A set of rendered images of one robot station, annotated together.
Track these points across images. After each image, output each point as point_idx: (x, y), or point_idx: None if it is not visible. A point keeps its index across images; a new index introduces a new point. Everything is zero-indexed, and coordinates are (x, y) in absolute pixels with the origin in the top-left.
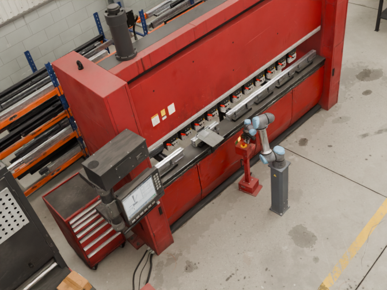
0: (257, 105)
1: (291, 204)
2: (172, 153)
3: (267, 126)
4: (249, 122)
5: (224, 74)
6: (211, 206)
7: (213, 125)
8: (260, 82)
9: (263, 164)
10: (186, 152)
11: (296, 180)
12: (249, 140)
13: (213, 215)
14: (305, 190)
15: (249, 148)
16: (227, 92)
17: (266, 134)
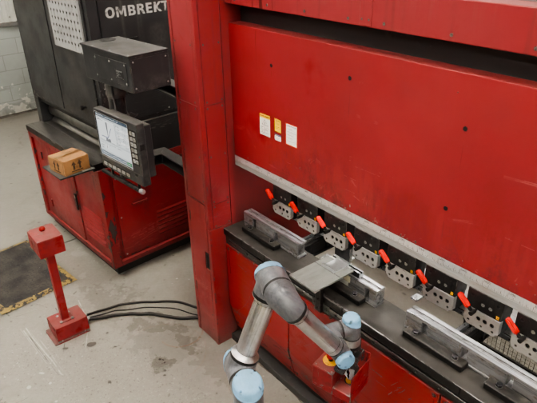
0: (482, 388)
1: None
2: (291, 232)
3: (338, 363)
4: (344, 321)
5: (416, 190)
6: (288, 401)
7: (367, 284)
8: (526, 348)
9: None
10: (307, 261)
11: None
12: (351, 375)
13: (264, 402)
14: None
15: (321, 370)
16: (414, 247)
17: (255, 317)
